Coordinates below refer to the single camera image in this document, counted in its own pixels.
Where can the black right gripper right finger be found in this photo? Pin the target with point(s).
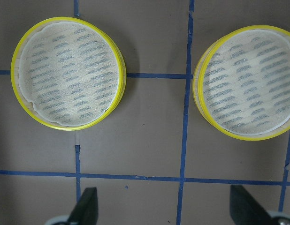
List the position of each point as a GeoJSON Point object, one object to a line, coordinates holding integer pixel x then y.
{"type": "Point", "coordinates": [245, 210]}

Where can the yellow rimmed steamer basket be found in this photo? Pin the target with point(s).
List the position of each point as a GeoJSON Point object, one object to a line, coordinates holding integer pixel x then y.
{"type": "Point", "coordinates": [241, 84]}
{"type": "Point", "coordinates": [67, 74]}

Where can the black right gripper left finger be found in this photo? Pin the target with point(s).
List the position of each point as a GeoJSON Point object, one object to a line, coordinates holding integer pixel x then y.
{"type": "Point", "coordinates": [85, 211]}

